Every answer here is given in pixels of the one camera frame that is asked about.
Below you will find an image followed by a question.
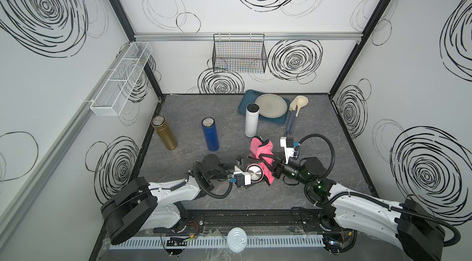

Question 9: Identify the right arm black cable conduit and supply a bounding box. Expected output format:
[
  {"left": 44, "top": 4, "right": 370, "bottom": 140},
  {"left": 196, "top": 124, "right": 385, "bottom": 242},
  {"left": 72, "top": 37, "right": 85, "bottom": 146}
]
[{"left": 296, "top": 133, "right": 462, "bottom": 247}]

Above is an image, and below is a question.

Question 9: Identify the white slotted cable duct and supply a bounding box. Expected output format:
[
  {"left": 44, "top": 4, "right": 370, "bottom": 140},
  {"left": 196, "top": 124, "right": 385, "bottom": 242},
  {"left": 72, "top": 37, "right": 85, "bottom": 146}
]
[{"left": 109, "top": 235, "right": 325, "bottom": 250}]

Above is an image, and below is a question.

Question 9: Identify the grey round plate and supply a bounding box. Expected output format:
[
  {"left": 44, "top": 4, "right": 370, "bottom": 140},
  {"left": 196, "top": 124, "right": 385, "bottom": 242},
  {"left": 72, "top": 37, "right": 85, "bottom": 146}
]
[{"left": 254, "top": 94, "right": 288, "bottom": 118}]

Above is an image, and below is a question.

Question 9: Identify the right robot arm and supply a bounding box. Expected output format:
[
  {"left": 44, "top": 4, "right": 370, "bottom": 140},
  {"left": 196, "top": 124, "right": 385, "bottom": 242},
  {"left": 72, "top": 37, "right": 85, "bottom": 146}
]
[{"left": 259, "top": 154, "right": 445, "bottom": 261}]

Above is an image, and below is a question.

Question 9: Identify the beige ladle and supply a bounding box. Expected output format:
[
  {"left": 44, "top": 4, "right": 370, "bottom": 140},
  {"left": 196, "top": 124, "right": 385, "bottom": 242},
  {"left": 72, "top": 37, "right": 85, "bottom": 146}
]
[{"left": 295, "top": 95, "right": 309, "bottom": 117}]

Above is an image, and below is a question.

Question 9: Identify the white thermos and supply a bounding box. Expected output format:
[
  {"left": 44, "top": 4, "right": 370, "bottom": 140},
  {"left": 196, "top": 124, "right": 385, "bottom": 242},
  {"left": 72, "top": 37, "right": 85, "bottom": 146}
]
[{"left": 245, "top": 103, "right": 260, "bottom": 138}]

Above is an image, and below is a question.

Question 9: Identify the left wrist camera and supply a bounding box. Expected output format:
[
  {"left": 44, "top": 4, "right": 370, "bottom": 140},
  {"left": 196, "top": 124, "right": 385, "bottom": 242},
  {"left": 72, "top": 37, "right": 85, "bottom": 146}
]
[{"left": 229, "top": 172, "right": 252, "bottom": 188}]

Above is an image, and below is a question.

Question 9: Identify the blue handled utensil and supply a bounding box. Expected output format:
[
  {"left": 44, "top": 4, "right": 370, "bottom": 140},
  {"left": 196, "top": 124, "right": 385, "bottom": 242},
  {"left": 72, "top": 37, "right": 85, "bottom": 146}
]
[{"left": 285, "top": 97, "right": 298, "bottom": 136}]

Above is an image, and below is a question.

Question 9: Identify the white mesh shelf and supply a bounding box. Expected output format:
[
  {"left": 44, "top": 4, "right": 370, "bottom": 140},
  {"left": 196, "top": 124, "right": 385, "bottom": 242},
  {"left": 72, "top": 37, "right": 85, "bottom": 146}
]
[{"left": 90, "top": 42, "right": 152, "bottom": 117}]

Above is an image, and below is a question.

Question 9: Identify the pink thermos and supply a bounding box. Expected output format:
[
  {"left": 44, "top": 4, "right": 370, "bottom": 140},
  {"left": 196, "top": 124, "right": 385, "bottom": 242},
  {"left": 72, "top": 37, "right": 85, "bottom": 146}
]
[{"left": 246, "top": 164, "right": 264, "bottom": 183}]

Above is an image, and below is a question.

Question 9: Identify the gold thermos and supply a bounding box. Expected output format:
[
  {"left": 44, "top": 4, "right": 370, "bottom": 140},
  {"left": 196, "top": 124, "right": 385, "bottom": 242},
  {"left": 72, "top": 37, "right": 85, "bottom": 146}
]
[{"left": 151, "top": 116, "right": 178, "bottom": 150}]

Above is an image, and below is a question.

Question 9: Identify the pink cloth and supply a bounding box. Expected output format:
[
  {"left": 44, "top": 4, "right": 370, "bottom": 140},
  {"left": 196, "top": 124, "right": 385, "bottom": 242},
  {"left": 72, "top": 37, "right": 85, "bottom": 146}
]
[{"left": 250, "top": 136, "right": 274, "bottom": 186}]

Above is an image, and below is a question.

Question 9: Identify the blue thermos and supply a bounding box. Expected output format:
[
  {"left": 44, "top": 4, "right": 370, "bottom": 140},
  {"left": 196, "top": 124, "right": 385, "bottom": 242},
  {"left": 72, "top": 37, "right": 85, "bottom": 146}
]
[{"left": 202, "top": 117, "right": 220, "bottom": 152}]

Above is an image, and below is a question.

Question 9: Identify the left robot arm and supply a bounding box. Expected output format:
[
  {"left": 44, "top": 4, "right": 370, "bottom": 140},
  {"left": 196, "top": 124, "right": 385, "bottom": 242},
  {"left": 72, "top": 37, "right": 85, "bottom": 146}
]
[{"left": 101, "top": 154, "right": 270, "bottom": 245}]

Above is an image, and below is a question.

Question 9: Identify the white round can lid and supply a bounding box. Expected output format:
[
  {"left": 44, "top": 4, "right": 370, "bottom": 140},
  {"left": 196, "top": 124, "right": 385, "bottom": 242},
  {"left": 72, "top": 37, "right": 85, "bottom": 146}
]
[{"left": 226, "top": 227, "right": 248, "bottom": 253}]

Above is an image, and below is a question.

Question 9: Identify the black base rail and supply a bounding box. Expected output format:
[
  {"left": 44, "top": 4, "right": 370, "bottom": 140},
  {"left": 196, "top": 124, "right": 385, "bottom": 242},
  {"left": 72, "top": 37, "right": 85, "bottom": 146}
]
[{"left": 169, "top": 207, "right": 353, "bottom": 235}]

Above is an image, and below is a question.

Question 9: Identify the black wire basket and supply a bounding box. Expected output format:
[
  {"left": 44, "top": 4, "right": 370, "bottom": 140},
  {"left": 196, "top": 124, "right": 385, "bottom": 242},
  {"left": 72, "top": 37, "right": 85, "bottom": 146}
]
[{"left": 211, "top": 33, "right": 267, "bottom": 74}]

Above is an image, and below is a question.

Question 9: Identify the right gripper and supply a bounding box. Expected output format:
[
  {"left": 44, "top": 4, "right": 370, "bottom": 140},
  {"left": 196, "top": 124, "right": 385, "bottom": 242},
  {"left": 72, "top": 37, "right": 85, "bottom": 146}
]
[{"left": 259, "top": 153, "right": 312, "bottom": 189}]

